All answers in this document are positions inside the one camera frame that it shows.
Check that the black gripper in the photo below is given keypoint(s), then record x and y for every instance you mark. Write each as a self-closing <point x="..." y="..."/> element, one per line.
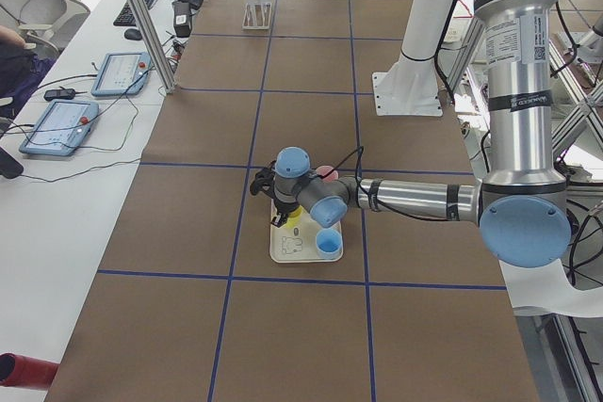
<point x="282" y="209"/>

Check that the yellow plastic cup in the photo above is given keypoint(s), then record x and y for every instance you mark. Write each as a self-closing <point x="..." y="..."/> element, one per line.
<point x="294" y="217"/>

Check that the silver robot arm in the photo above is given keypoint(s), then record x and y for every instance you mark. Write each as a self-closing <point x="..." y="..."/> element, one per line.
<point x="519" y="206"/>

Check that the pink plastic cup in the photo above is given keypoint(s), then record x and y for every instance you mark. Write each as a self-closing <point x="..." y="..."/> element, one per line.
<point x="327" y="173"/>

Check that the pale green plastic tray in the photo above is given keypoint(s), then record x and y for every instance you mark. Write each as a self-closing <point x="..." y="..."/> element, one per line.
<point x="298" y="245"/>

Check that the far blue teach pendant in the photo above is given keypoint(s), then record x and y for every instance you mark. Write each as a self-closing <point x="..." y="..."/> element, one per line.
<point x="122" y="73"/>

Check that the blue teach pendant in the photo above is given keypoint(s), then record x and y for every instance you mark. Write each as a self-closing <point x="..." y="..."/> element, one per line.
<point x="61" y="129"/>
<point x="122" y="73"/>

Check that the black power adapter box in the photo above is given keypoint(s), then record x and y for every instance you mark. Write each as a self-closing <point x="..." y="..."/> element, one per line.
<point x="182" y="23"/>

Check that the near blue teach pendant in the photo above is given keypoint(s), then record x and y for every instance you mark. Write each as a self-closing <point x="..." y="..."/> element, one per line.
<point x="61" y="129"/>

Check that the black computer mouse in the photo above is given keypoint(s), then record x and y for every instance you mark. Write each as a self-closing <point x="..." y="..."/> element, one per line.
<point x="132" y="34"/>

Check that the black handheld remote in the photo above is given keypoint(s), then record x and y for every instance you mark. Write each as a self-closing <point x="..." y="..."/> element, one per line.
<point x="59" y="94"/>

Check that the red cylinder bottle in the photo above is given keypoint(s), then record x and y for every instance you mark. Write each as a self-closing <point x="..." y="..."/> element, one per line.
<point x="27" y="373"/>

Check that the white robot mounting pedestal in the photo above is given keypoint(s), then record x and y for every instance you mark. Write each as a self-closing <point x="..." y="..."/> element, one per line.
<point x="410" y="88"/>

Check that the white wire cup rack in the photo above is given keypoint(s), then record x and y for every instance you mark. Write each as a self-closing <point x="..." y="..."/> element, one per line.
<point x="257" y="15"/>

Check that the aluminium frame post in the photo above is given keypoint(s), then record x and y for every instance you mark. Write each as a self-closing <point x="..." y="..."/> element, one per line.
<point x="152" y="43"/>

